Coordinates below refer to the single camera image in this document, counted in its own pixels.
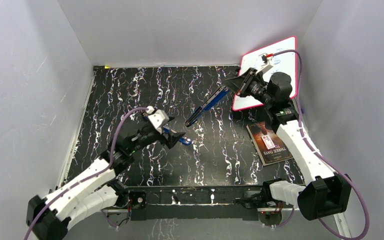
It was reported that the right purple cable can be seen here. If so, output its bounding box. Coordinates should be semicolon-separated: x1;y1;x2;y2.
268;49;370;240

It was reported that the pink framed whiteboard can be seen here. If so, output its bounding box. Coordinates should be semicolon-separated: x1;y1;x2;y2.
231;36;299;111

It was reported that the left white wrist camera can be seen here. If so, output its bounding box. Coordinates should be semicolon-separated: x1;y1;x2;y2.
144;106;170;134

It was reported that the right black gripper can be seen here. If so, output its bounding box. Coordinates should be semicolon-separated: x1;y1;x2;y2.
222;67;274;108

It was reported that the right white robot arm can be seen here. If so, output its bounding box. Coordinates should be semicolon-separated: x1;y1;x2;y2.
222;68;351;221

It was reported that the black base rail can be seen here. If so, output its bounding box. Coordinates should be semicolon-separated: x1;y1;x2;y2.
97;185;296;222

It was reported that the blue stapler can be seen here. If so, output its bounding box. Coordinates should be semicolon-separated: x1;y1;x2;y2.
184;85;230;127
163;126;192;146

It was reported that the dark brown book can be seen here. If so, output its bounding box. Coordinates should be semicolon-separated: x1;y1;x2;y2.
246;121;293;166

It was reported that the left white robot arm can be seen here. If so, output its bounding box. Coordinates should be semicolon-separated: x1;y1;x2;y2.
24;124;192;240

